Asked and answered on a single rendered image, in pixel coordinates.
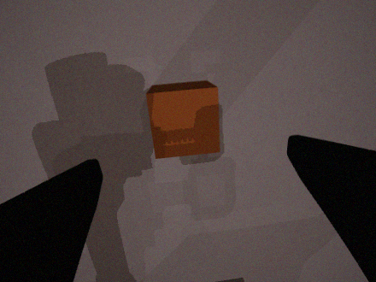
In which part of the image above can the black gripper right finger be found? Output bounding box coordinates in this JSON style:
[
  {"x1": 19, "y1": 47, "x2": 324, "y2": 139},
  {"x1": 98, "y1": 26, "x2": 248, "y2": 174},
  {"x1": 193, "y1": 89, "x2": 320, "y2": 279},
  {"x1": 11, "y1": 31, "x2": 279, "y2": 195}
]
[{"x1": 287, "y1": 135, "x2": 376, "y2": 282}]

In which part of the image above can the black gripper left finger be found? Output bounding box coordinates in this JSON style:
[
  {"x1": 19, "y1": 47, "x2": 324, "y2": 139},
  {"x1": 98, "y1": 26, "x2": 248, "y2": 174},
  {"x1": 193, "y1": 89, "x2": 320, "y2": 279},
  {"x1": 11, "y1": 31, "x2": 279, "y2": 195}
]
[{"x1": 0, "y1": 159, "x2": 103, "y2": 282}]

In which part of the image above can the brown block with dark square face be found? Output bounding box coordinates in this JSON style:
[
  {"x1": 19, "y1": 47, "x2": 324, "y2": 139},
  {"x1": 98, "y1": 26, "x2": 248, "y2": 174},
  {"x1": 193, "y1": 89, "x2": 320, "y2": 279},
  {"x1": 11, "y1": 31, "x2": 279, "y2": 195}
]
[{"x1": 146, "y1": 80, "x2": 220, "y2": 158}]

